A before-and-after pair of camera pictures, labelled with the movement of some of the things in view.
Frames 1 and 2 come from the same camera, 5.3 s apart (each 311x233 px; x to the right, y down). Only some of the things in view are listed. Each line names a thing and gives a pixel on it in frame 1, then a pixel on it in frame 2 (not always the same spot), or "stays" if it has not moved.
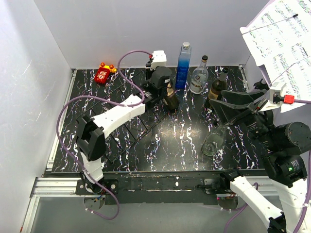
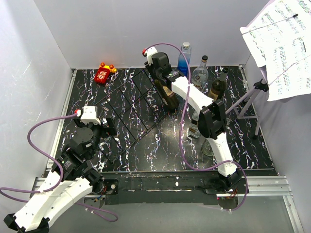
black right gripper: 225,112 -> 152,65
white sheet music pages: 278,39 stays
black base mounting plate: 155,188 stays
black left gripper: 155,70 -> 110,129
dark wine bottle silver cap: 218,85 stays
